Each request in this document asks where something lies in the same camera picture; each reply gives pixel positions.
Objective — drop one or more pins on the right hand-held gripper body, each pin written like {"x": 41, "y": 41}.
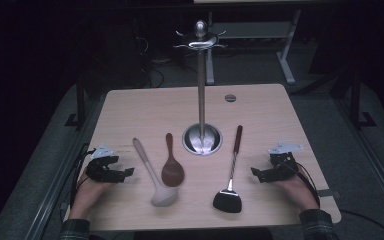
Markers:
{"x": 281, "y": 165}

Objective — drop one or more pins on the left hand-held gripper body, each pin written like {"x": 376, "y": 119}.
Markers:
{"x": 100, "y": 170}

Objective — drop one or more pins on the beige ladle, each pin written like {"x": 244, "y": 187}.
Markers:
{"x": 153, "y": 173}

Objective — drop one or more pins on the brown wooden spoon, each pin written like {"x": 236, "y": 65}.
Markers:
{"x": 172, "y": 171}

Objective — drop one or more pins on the steel utensil rack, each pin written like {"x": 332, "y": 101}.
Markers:
{"x": 201, "y": 100}

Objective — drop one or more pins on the person's left hand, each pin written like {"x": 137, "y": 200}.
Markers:
{"x": 88, "y": 196}

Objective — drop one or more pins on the person's right hand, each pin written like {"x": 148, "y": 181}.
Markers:
{"x": 298, "y": 191}

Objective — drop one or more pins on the grey tape strip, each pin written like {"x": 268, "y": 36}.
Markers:
{"x": 326, "y": 193}

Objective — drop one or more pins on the black metal stand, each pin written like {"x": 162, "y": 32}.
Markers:
{"x": 80, "y": 106}
{"x": 356, "y": 100}

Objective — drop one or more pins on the grey round table grommet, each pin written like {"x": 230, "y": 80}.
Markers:
{"x": 230, "y": 98}

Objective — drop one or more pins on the aluminium rail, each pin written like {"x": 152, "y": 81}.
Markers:
{"x": 63, "y": 166}
{"x": 370, "y": 156}

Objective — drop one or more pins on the white metal desk frame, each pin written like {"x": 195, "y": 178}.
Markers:
{"x": 281, "y": 50}

